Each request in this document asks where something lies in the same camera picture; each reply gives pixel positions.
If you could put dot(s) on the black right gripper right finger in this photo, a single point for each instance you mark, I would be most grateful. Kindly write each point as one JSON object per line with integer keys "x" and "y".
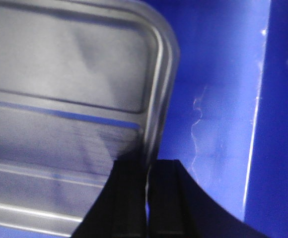
{"x": 179, "y": 208}

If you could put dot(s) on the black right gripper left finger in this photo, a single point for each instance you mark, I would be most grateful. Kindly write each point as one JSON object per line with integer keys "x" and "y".
{"x": 119, "y": 210}

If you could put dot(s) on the small silver ribbed tray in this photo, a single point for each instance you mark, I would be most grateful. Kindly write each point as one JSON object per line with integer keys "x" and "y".
{"x": 83, "y": 84}

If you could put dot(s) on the blue plastic box right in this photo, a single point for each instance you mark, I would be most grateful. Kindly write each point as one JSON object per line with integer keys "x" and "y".
{"x": 227, "y": 117}

